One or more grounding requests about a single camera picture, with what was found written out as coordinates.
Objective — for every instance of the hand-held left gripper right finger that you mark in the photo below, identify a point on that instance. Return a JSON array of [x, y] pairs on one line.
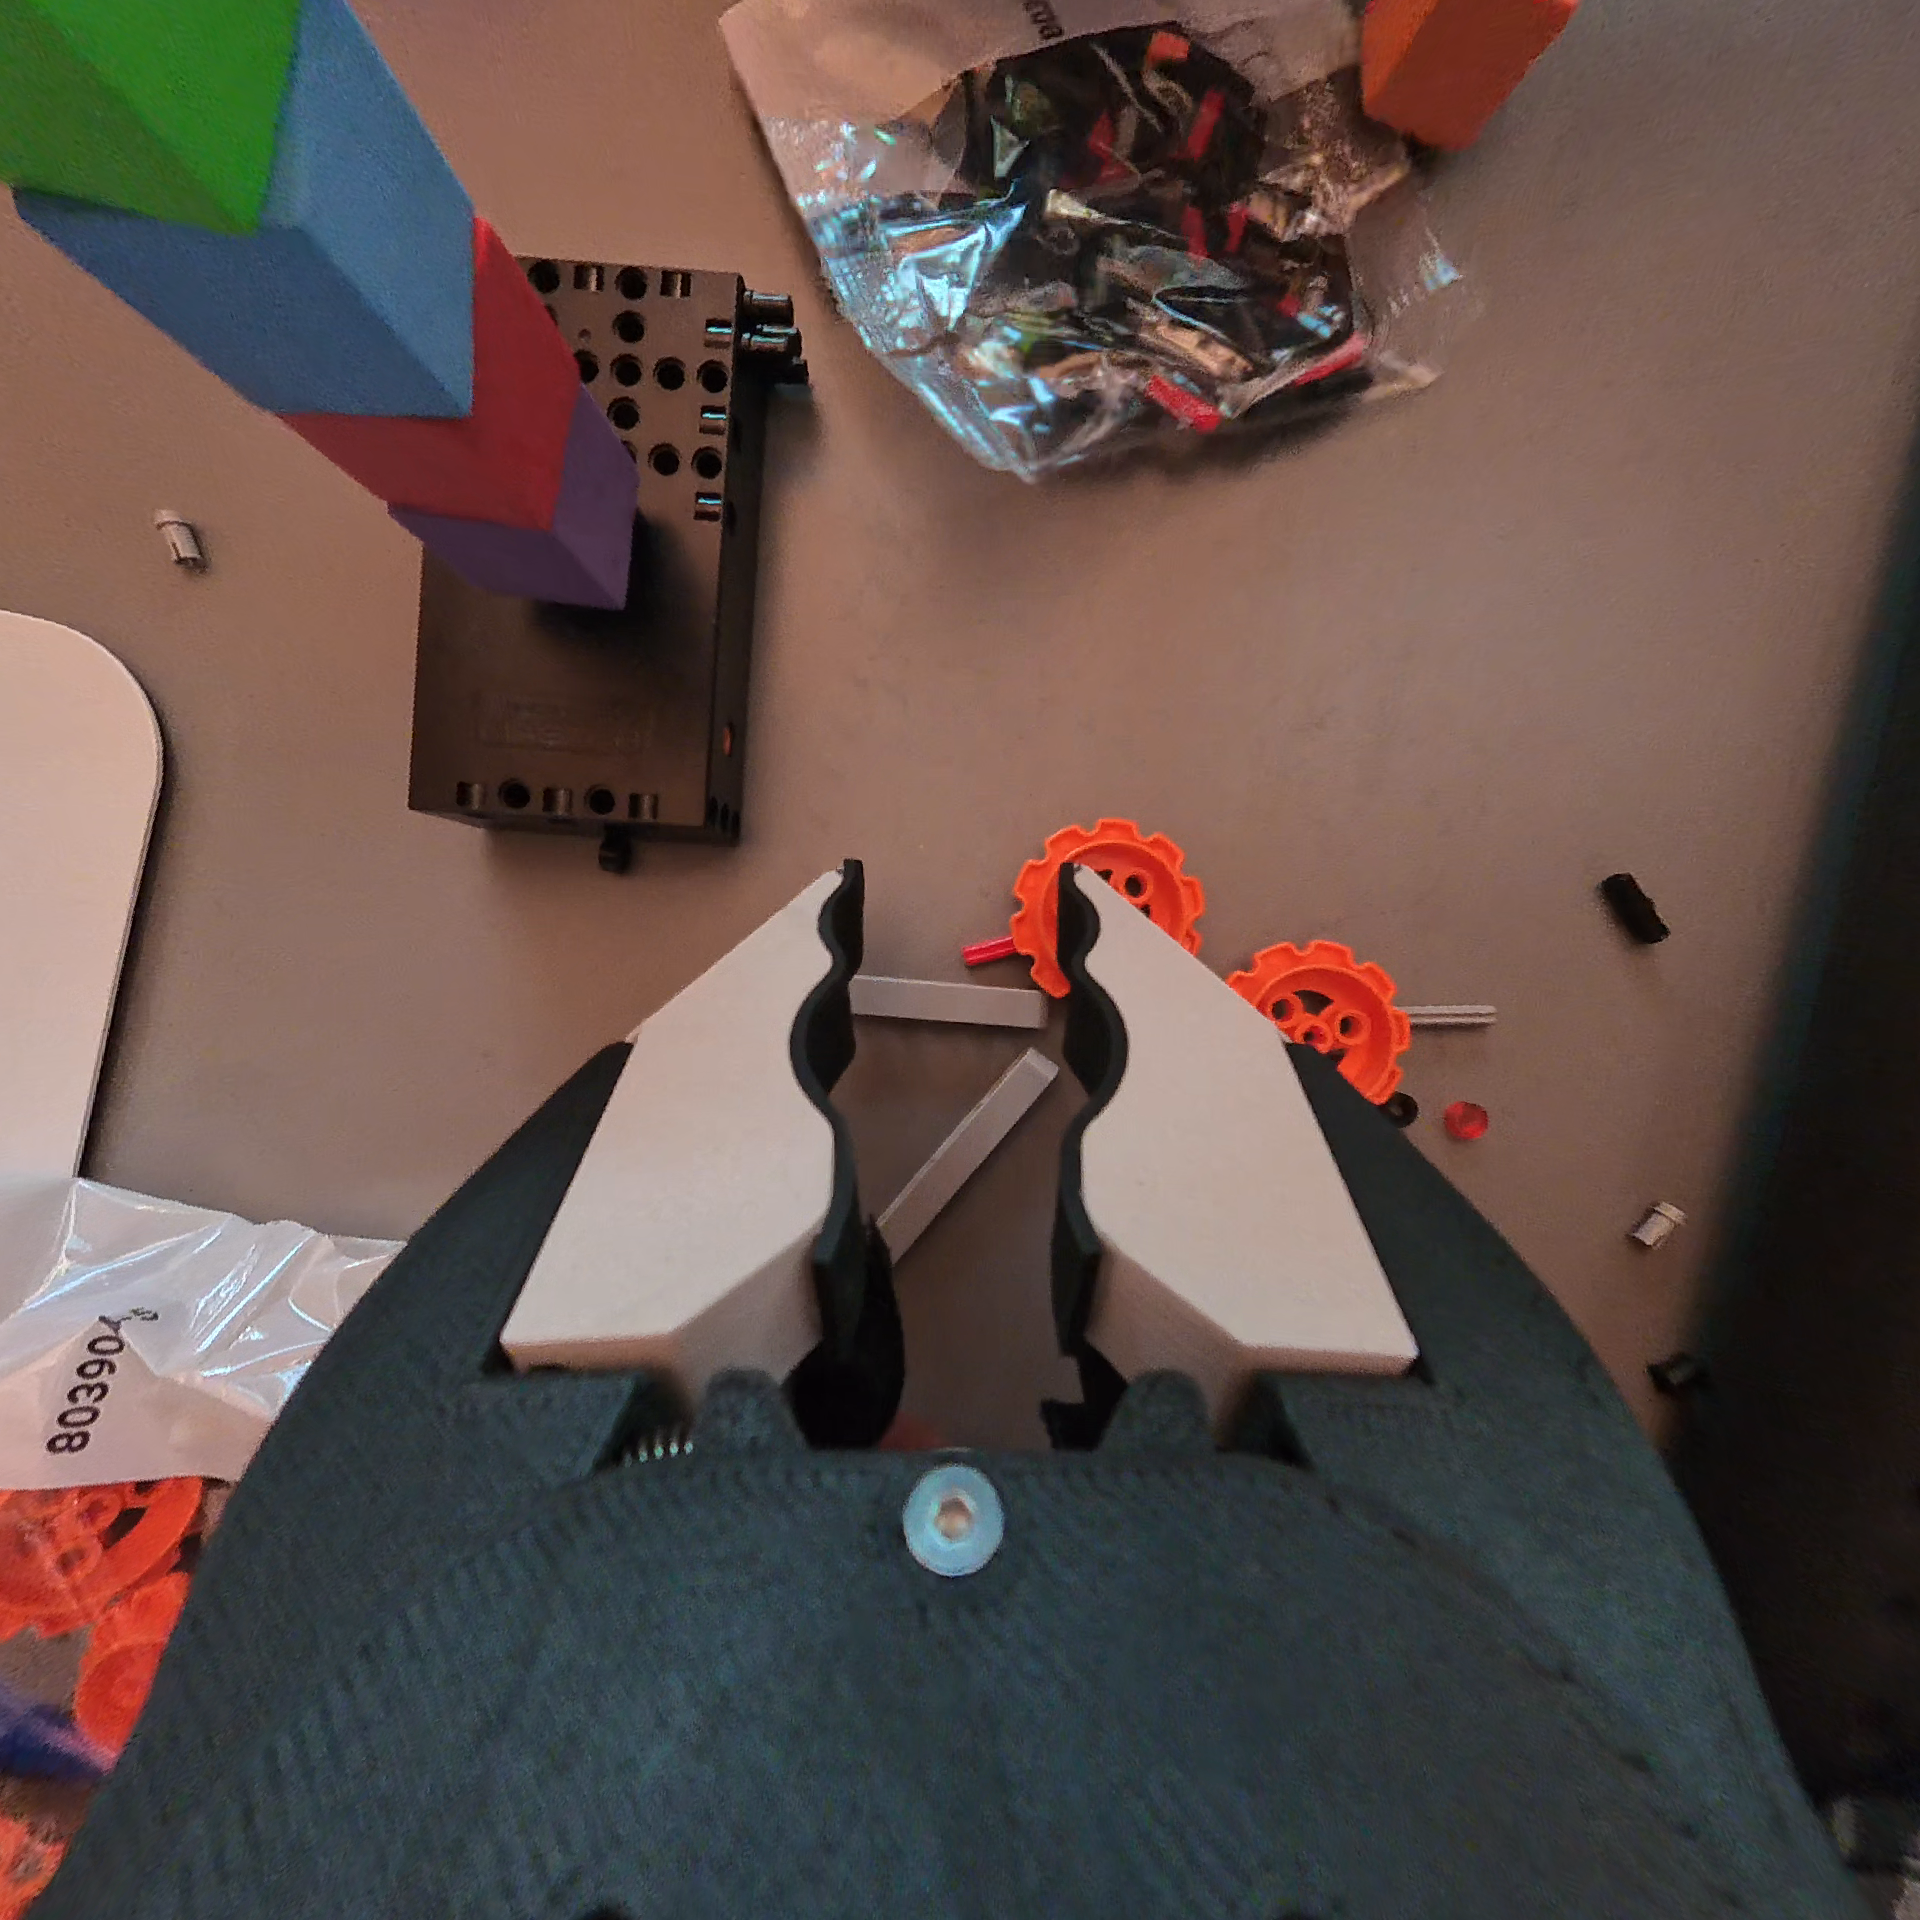
[[1243, 1201]]

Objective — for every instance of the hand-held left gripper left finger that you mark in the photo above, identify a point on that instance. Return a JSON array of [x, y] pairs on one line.
[[674, 1201]]

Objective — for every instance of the orange plastic gear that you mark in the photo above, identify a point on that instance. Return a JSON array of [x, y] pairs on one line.
[[1140, 869], [1328, 1013]]

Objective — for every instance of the black perforated plastic box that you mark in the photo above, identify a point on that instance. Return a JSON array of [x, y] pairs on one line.
[[569, 705]]

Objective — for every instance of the purple foam block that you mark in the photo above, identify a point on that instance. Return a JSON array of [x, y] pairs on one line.
[[585, 524]]

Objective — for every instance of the red foam block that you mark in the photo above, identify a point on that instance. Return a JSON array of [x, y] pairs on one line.
[[511, 405]]

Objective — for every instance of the shiny bag of black parts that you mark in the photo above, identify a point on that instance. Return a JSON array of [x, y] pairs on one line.
[[1109, 269]]

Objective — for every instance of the blue foam block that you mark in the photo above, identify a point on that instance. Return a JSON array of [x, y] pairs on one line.
[[345, 269]]

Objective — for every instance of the green foam block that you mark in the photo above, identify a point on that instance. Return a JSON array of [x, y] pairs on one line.
[[135, 89]]

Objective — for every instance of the grey desk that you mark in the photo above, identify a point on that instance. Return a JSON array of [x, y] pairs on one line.
[[1201, 674]]

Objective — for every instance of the red round stud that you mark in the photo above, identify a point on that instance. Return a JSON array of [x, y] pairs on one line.
[[1465, 1120]]

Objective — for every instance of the thin grey axle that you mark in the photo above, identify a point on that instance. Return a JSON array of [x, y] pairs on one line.
[[1447, 1013]]

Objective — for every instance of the long grey beam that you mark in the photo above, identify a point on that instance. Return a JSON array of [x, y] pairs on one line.
[[944, 1001], [975, 1141]]

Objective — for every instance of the small red pin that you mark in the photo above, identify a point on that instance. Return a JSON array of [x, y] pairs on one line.
[[991, 954]]

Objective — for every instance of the small grey bushing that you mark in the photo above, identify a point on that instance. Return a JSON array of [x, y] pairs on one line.
[[1658, 1223], [180, 539]]

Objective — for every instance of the small black connector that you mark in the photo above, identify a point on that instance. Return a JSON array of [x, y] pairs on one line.
[[1673, 1375]]

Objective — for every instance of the black long pin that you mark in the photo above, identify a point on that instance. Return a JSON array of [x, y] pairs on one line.
[[1634, 907]]

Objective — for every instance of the crinkled bag of orange gears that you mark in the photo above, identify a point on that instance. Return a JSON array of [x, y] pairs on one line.
[[148, 1320]]

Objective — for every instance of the dark perforated panel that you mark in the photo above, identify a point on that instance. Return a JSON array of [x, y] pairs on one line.
[[1829, 1201]]

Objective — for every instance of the white rounded stand base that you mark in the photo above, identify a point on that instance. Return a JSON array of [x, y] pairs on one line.
[[66, 901]]

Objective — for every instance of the clear bag of mixed parts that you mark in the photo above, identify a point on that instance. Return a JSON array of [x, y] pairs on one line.
[[43, 1723]]

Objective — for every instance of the orange foam block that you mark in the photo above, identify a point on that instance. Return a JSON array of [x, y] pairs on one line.
[[1453, 66]]

